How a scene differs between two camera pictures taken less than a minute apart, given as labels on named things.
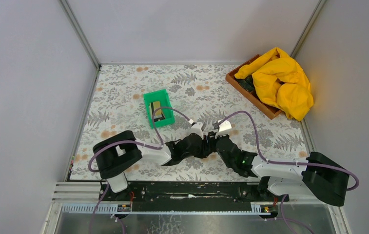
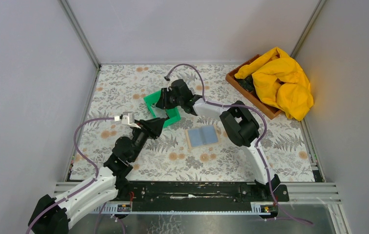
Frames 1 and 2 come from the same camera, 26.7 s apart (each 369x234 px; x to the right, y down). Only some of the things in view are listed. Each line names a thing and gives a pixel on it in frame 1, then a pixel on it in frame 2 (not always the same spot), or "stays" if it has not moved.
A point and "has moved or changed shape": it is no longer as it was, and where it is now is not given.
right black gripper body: x=229 y=163 → x=169 y=99
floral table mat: x=163 y=104 stays
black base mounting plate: x=159 y=193 stays
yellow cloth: x=281 y=82 stays
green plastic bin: x=161 y=95 has moved or changed shape
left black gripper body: x=199 y=152 → x=140 y=136
